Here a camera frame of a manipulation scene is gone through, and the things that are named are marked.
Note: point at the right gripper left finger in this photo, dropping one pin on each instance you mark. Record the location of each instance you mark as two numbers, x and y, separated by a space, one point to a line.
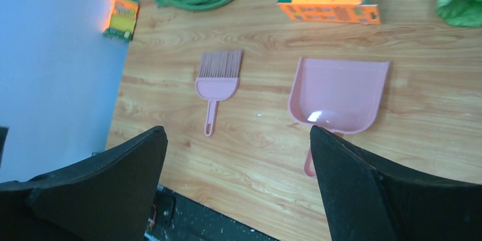
107 196

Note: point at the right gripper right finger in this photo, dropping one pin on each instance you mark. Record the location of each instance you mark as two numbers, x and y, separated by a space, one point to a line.
368 197

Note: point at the pink dustpan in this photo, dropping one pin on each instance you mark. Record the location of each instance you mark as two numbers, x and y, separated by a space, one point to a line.
341 96

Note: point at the pink hand brush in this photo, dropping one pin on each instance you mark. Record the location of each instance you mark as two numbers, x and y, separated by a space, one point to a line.
217 80

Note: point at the orange yellow sponge pack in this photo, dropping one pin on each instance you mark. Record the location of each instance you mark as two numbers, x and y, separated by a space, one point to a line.
121 20

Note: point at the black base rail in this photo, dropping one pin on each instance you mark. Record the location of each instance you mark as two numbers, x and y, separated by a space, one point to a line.
175 217

